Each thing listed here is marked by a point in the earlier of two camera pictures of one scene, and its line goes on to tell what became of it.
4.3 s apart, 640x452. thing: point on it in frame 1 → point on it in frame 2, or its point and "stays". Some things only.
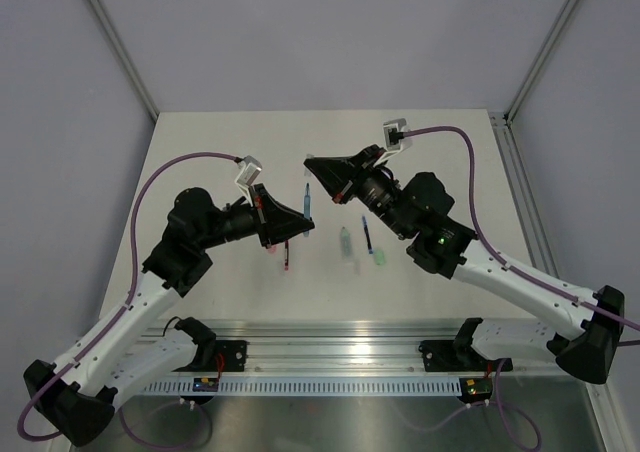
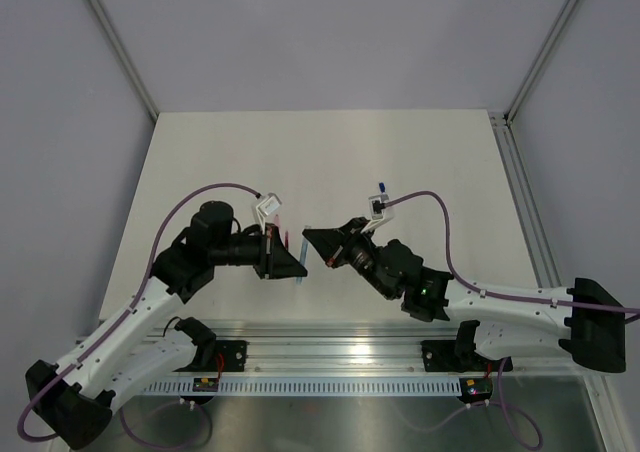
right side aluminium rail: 537,249 stays
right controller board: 476,388 stays
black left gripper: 276,222 → 274,259
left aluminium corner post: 117,40 stays
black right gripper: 338,175 → 331,246
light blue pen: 307,203 → 303,255
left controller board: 205,384 stays
